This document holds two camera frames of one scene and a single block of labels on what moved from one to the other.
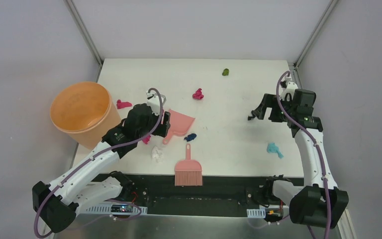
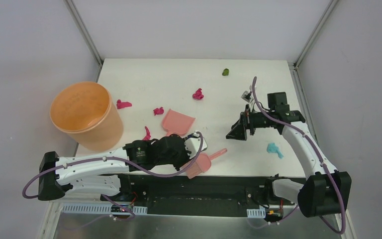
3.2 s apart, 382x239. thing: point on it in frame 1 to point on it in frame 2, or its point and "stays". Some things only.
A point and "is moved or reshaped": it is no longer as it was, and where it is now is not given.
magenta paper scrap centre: [198, 95] stays
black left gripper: [165, 124] to [184, 155]
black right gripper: [269, 100] to [238, 130]
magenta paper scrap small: [146, 139] stays
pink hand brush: [188, 172] is moved or reshaped
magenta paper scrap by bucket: [121, 104] stays
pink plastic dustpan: [180, 124] stays
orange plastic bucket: [86, 111] stays
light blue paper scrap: [272, 148] stays
